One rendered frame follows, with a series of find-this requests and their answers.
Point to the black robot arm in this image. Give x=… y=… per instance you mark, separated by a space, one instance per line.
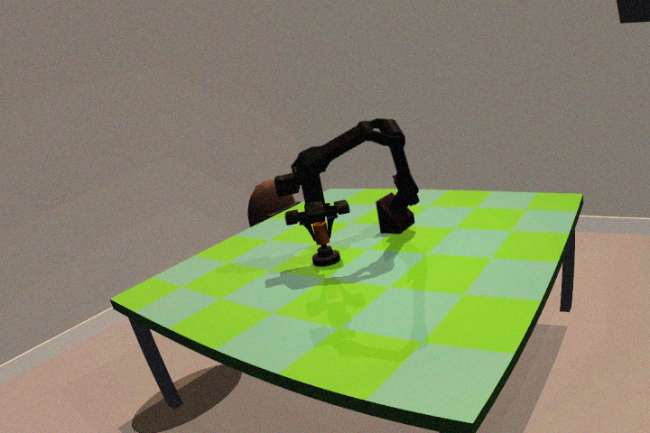
x=314 y=160

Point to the orange knob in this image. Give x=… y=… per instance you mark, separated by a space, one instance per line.
x=321 y=233

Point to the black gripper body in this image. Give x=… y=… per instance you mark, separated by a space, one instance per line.
x=293 y=217

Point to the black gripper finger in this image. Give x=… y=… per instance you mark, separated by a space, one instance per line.
x=330 y=220
x=309 y=228

